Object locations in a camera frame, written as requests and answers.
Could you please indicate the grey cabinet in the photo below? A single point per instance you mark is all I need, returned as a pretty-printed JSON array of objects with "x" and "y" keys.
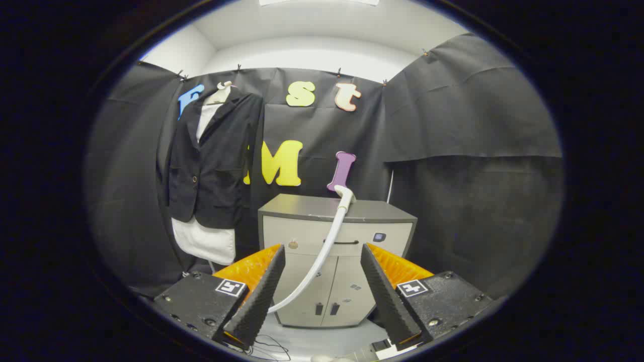
[{"x": 307, "y": 241}]

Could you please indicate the white mannequin torso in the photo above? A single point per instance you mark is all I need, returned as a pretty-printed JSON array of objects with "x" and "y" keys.
[{"x": 206, "y": 244}]

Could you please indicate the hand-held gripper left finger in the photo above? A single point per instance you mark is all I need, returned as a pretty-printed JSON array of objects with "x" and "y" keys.
[{"x": 259, "y": 296}]

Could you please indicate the white garment steamer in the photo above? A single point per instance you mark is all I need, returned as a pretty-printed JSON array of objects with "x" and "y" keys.
[{"x": 329, "y": 239}]

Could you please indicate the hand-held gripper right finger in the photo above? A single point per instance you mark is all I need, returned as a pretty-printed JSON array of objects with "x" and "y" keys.
[{"x": 387, "y": 296}]

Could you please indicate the black suit jacket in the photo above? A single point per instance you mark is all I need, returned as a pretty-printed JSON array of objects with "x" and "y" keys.
[{"x": 221, "y": 166}]

